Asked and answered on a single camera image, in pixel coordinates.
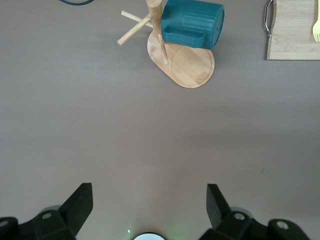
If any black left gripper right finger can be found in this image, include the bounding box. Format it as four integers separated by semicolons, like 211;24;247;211
206;183;311;240

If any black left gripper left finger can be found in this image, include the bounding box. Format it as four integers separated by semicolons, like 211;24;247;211
0;182;94;240

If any teal ribbed mug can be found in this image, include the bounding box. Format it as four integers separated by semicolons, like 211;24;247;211
161;0;225;50

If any wooden mug tree stand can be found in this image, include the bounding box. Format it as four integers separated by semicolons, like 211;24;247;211
116;0;216;89

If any yellow plastic fork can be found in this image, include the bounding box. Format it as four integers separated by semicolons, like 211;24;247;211
311;19;320;43

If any bamboo cutting board with handle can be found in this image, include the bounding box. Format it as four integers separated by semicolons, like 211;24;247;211
264;0;320;61

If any black looped cable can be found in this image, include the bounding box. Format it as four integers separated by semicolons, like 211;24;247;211
58;0;95;7

